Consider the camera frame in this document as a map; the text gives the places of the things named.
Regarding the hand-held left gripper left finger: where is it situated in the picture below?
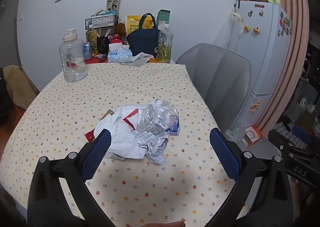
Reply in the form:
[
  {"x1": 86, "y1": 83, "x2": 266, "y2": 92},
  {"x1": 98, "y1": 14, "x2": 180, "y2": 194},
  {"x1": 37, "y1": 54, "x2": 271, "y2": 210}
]
[{"x1": 27, "y1": 128, "x2": 118, "y2": 227}]

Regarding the orange cardboard box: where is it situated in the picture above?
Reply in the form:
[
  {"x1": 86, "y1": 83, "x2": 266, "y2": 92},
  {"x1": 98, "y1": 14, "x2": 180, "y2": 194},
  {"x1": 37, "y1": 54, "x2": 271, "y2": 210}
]
[{"x1": 243, "y1": 125, "x2": 264, "y2": 148}]

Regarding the black wire basket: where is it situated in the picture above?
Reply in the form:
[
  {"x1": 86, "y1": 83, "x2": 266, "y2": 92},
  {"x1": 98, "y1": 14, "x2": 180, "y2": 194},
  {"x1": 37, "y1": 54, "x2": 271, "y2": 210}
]
[{"x1": 85, "y1": 14, "x2": 119, "y2": 30}]

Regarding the pink curtain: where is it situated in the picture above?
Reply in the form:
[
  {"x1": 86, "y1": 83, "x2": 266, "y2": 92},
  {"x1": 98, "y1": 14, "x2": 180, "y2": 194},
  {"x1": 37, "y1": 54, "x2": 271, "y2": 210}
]
[{"x1": 257, "y1": 0, "x2": 311, "y2": 133}]

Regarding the floral tablecloth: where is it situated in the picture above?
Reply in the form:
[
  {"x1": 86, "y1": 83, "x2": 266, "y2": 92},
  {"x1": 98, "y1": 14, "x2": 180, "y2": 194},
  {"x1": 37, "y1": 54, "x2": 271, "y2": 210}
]
[{"x1": 0, "y1": 62, "x2": 250, "y2": 227}]

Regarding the white fridge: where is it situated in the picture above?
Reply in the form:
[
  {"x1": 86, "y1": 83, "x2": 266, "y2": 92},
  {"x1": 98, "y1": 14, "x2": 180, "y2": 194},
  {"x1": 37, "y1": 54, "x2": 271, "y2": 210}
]
[{"x1": 212, "y1": 1, "x2": 293, "y2": 140}]

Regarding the black pen holder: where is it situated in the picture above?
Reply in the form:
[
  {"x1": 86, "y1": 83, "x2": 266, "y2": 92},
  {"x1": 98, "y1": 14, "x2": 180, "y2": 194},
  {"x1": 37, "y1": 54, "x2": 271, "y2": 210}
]
[{"x1": 97, "y1": 36, "x2": 109, "y2": 55}]

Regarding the printed receipt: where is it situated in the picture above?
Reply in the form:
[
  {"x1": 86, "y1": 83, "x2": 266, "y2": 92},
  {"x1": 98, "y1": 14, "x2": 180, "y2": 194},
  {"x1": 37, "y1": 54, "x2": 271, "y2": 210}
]
[{"x1": 136, "y1": 131, "x2": 171, "y2": 165}]

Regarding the brown jacket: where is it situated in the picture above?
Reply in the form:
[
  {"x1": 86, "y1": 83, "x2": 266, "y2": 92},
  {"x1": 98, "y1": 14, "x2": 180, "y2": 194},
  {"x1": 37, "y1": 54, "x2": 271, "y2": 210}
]
[{"x1": 2, "y1": 65, "x2": 40, "y2": 111}]

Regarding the blue snack packet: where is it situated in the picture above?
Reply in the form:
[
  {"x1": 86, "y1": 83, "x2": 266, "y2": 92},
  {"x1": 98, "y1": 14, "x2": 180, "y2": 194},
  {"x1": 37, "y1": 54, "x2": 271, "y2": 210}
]
[{"x1": 164, "y1": 116, "x2": 181, "y2": 135}]

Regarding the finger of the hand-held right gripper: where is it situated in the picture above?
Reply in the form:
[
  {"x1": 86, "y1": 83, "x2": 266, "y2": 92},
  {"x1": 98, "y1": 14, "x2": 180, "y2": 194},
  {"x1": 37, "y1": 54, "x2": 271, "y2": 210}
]
[
  {"x1": 267, "y1": 129, "x2": 320, "y2": 159},
  {"x1": 291, "y1": 125, "x2": 316, "y2": 144}
]

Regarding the blue soda can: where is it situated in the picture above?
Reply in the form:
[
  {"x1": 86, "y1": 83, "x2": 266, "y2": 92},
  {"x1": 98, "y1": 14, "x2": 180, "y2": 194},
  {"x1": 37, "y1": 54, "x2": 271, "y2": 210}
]
[{"x1": 83, "y1": 42, "x2": 94, "y2": 61}]

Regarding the clear plastic bag of bottles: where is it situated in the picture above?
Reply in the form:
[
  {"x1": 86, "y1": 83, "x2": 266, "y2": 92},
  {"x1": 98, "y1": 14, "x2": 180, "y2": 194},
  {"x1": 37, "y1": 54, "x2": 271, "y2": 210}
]
[{"x1": 225, "y1": 124, "x2": 247, "y2": 143}]

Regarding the brown cardboard piece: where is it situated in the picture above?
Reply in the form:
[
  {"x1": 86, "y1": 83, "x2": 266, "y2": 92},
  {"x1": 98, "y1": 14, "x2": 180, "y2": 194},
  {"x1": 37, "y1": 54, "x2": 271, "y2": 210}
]
[{"x1": 100, "y1": 109, "x2": 115, "y2": 120}]

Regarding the grey chair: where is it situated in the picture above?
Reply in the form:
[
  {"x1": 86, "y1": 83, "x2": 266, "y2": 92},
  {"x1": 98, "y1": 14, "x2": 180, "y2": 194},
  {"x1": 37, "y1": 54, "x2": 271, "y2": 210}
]
[{"x1": 175, "y1": 43, "x2": 252, "y2": 133}]

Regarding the white paper bag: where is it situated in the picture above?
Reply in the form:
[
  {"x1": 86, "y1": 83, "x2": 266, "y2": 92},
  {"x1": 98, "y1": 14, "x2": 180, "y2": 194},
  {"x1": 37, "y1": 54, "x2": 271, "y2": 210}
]
[{"x1": 96, "y1": 106, "x2": 170, "y2": 160}]

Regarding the navy lunch bag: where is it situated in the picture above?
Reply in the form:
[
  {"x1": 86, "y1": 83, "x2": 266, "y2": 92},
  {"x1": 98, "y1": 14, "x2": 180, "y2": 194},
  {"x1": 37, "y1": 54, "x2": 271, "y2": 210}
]
[{"x1": 127, "y1": 13, "x2": 162, "y2": 59}]

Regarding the green carton box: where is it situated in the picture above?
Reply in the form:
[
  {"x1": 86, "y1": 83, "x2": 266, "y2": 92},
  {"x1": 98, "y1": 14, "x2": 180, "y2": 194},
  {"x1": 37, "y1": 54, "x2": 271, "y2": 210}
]
[{"x1": 157, "y1": 10, "x2": 172, "y2": 30}]

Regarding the large clear water jug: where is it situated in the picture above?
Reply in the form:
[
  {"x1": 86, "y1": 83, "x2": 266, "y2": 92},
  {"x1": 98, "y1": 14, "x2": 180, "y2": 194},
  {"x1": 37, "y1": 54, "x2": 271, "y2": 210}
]
[{"x1": 59, "y1": 28, "x2": 89, "y2": 83}]

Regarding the yellow tea bottle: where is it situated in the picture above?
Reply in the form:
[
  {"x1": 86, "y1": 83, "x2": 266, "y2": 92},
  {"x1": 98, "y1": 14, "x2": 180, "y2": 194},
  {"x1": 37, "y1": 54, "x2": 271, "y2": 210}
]
[
  {"x1": 156, "y1": 24, "x2": 174, "y2": 64},
  {"x1": 85, "y1": 25, "x2": 99, "y2": 56}
]

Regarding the hanging white plastic bag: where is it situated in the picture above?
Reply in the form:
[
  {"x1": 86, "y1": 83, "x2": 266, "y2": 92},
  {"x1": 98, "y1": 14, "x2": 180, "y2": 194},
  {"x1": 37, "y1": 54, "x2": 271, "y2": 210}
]
[{"x1": 228, "y1": 12, "x2": 245, "y2": 53}]

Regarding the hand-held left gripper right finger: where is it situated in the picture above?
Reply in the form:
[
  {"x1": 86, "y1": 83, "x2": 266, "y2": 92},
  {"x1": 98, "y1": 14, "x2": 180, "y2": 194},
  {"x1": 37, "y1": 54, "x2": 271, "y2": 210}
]
[{"x1": 204, "y1": 128, "x2": 293, "y2": 227}]

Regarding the yellow snack packet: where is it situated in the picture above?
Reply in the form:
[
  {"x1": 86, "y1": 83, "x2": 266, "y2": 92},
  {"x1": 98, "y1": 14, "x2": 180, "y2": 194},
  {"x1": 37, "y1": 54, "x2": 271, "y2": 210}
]
[{"x1": 127, "y1": 15, "x2": 153, "y2": 36}]

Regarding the red card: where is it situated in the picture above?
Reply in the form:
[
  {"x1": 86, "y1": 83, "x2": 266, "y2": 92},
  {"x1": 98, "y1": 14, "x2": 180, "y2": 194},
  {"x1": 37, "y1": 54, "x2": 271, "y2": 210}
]
[{"x1": 85, "y1": 129, "x2": 101, "y2": 143}]

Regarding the blue tissue box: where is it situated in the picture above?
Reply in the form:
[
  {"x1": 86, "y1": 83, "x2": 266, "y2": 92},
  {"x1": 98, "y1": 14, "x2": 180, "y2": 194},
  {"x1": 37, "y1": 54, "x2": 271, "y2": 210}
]
[{"x1": 107, "y1": 43, "x2": 133, "y2": 63}]

